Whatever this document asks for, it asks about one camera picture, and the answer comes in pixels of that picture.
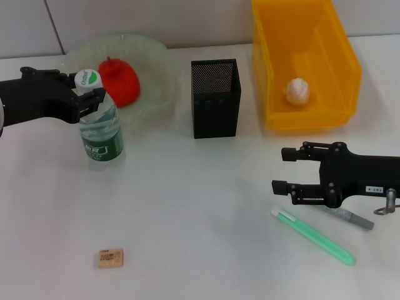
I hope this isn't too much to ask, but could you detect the white paper ball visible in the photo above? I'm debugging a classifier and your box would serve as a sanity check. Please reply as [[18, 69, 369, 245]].
[[282, 77, 312, 106]]

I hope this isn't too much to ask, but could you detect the grey marker pen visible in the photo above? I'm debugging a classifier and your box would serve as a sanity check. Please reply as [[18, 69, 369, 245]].
[[323, 206, 375, 231]]

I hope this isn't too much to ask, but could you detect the green glass fruit plate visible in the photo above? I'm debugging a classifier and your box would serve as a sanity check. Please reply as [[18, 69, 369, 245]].
[[59, 34, 181, 136]]

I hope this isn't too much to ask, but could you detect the clear green-label plastic bottle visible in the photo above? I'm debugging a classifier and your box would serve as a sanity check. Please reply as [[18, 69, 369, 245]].
[[74, 69, 124, 171]]

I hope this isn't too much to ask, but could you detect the yellow plastic bin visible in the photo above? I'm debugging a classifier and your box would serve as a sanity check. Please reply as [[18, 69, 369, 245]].
[[251, 0, 363, 131]]

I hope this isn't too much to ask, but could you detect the red-orange knitted orange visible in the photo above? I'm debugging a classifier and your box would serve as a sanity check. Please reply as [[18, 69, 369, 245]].
[[98, 57, 141, 109]]

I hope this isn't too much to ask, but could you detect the black mesh pen holder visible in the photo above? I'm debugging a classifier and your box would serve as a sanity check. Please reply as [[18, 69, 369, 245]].
[[191, 58, 243, 139]]

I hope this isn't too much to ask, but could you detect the right wrist connector cable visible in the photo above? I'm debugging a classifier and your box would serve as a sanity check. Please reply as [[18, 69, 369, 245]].
[[373, 188, 400, 216]]

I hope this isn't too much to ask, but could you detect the small tan eraser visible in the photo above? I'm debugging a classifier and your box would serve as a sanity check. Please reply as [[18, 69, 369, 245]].
[[93, 248, 125, 269]]

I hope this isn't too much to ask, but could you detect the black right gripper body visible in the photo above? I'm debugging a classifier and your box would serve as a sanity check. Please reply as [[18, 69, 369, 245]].
[[318, 142, 400, 209]]

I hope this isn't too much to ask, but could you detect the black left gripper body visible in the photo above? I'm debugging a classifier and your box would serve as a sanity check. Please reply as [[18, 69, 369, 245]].
[[0, 67, 81, 125]]

